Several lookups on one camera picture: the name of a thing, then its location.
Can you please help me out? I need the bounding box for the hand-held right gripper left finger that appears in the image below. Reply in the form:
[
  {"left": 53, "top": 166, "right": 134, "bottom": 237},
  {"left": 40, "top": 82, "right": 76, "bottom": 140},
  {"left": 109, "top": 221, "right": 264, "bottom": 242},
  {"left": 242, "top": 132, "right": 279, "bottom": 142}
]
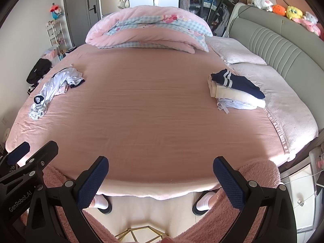
[{"left": 25, "top": 156, "right": 119, "bottom": 243}]

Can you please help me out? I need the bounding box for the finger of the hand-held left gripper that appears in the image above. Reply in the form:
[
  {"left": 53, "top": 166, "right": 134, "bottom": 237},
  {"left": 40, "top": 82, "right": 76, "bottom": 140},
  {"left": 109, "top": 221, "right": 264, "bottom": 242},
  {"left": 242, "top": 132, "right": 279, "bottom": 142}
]
[
  {"left": 0, "top": 142, "right": 31, "bottom": 173},
  {"left": 0, "top": 141, "right": 59, "bottom": 183}
]

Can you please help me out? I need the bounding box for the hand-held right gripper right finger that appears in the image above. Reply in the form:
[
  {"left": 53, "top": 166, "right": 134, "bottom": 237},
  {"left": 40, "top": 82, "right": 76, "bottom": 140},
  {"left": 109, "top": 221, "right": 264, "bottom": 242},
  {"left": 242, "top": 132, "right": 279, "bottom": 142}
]
[{"left": 213, "top": 156, "right": 298, "bottom": 243}]

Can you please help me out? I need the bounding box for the person's left slippered foot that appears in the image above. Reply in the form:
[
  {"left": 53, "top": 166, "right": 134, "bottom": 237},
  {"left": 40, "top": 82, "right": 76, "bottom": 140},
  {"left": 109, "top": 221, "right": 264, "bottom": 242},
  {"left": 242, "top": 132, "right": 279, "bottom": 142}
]
[{"left": 90, "top": 194, "right": 113, "bottom": 214}]

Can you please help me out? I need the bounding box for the person's slippered foot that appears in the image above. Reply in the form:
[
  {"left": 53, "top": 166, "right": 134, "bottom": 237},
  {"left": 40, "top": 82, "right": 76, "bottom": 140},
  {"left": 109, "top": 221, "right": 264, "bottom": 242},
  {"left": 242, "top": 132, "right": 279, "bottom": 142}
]
[
  {"left": 192, "top": 191, "right": 218, "bottom": 217},
  {"left": 90, "top": 194, "right": 113, "bottom": 214}
]

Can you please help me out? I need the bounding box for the person's right slippered foot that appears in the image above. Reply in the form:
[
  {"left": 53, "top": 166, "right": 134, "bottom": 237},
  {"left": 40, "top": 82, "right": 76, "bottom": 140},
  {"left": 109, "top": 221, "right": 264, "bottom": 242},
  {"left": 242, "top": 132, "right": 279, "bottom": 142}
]
[{"left": 192, "top": 191, "right": 218, "bottom": 217}]

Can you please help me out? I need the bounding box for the light blue satin garment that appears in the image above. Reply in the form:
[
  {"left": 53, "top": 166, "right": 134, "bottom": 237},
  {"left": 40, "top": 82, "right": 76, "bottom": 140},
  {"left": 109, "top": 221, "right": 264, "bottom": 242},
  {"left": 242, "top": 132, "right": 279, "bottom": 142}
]
[{"left": 28, "top": 68, "right": 69, "bottom": 120}]

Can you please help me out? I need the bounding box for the white nightstand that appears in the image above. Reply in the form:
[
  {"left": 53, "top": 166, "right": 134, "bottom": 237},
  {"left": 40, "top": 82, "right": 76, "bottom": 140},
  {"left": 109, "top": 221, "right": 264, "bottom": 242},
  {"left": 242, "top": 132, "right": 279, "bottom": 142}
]
[{"left": 280, "top": 162, "right": 319, "bottom": 232}]

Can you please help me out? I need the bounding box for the white navy-trimmed garment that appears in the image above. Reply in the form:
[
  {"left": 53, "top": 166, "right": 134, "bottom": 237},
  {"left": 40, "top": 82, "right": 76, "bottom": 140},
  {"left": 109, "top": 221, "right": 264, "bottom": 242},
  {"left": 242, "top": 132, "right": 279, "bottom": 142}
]
[{"left": 61, "top": 65, "right": 86, "bottom": 89}]

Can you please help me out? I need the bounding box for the black bag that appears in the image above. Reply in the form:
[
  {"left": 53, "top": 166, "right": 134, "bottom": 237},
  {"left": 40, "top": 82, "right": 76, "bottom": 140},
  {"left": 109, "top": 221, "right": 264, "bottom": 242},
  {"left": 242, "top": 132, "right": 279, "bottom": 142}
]
[{"left": 26, "top": 58, "right": 52, "bottom": 84}]

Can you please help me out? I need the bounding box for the cream folded garment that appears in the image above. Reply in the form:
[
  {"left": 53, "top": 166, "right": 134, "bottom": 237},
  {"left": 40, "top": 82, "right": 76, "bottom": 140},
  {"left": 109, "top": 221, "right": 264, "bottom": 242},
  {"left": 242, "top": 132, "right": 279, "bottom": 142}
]
[{"left": 215, "top": 85, "right": 266, "bottom": 108}]

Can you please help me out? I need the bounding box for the pink sheet bed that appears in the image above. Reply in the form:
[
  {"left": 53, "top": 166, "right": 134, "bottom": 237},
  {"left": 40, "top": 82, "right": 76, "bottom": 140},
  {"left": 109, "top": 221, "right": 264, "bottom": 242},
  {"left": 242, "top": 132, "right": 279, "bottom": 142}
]
[{"left": 5, "top": 40, "right": 319, "bottom": 203}]

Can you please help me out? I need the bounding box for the pale pink waffle pillow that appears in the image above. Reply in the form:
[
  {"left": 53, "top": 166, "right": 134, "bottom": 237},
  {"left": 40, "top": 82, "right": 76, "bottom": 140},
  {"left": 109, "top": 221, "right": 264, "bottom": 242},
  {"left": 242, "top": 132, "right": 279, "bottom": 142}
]
[{"left": 229, "top": 63, "right": 319, "bottom": 155}]

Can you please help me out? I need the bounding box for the white shelf rack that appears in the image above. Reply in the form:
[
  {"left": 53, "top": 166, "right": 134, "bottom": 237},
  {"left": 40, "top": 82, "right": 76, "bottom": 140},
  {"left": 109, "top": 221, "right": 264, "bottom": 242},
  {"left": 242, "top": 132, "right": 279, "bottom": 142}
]
[{"left": 46, "top": 20, "right": 67, "bottom": 53}]

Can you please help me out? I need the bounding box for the red and blue plush toy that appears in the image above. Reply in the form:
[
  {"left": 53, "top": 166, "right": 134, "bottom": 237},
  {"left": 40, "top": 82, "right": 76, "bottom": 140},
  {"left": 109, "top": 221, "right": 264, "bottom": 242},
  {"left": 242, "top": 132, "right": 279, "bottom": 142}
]
[{"left": 48, "top": 4, "right": 64, "bottom": 21}]

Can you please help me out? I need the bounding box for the grey door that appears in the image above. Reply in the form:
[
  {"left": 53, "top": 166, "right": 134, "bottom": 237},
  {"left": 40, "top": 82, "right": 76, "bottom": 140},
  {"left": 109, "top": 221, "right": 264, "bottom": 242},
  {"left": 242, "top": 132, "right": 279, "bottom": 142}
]
[{"left": 63, "top": 0, "right": 102, "bottom": 47}]

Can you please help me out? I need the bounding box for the grey-green padded headboard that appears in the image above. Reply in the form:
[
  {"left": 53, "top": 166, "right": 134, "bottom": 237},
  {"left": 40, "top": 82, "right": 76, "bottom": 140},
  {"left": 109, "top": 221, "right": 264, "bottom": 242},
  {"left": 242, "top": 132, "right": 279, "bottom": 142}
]
[{"left": 229, "top": 2, "right": 324, "bottom": 129}]

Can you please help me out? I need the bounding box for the pink checkered folded duvet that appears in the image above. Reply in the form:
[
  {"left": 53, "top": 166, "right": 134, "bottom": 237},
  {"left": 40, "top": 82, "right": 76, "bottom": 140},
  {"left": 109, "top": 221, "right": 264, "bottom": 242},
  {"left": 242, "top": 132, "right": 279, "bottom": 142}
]
[{"left": 85, "top": 5, "right": 213, "bottom": 54}]

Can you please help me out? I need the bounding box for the beige cabinet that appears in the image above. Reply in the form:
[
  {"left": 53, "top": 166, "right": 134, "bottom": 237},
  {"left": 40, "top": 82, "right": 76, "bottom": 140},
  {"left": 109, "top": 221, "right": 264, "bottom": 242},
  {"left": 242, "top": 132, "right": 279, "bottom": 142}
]
[{"left": 100, "top": 0, "right": 129, "bottom": 18}]

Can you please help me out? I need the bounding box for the pink plush toy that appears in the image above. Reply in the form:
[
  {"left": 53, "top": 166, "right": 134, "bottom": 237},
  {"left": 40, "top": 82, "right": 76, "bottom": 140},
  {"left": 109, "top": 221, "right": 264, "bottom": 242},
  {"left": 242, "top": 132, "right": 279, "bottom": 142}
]
[{"left": 300, "top": 19, "right": 322, "bottom": 37}]

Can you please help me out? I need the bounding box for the orange plush toy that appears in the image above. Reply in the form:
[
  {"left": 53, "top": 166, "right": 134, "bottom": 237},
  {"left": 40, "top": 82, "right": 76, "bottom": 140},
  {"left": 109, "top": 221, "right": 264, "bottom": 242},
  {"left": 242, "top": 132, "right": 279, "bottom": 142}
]
[{"left": 272, "top": 4, "right": 288, "bottom": 16}]

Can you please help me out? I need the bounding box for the white pink-eared plush toy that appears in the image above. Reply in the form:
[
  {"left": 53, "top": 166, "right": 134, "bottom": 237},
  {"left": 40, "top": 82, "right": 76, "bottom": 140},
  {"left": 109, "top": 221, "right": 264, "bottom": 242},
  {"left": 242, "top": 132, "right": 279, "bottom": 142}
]
[{"left": 251, "top": 0, "right": 274, "bottom": 11}]

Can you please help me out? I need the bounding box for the glass-door wardrobe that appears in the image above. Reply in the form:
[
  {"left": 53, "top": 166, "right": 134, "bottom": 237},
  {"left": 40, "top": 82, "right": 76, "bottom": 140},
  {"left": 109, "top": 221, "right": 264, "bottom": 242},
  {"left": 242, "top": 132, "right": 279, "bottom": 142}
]
[{"left": 178, "top": 0, "right": 250, "bottom": 37}]

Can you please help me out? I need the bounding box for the yellow plush toy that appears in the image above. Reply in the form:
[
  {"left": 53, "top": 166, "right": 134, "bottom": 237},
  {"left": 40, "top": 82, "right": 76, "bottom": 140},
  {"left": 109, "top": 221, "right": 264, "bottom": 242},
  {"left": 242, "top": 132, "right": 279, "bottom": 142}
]
[{"left": 286, "top": 5, "right": 304, "bottom": 19}]

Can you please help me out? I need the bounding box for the grey white plush toy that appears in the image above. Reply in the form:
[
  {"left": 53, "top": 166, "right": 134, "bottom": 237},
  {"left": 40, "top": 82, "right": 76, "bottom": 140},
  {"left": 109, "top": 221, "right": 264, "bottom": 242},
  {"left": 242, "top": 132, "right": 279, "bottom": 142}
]
[{"left": 302, "top": 11, "right": 318, "bottom": 24}]

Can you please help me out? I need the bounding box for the gold wire stool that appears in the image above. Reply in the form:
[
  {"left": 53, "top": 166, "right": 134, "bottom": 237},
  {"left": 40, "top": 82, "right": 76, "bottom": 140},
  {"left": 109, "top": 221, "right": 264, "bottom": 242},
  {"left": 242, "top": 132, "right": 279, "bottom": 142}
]
[{"left": 115, "top": 225, "right": 167, "bottom": 243}]

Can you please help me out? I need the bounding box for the white folded garment with straps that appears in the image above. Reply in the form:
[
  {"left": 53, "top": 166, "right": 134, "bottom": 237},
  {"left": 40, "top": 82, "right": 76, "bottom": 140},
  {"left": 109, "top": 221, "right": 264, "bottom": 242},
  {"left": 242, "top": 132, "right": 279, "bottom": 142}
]
[{"left": 216, "top": 97, "right": 256, "bottom": 114}]

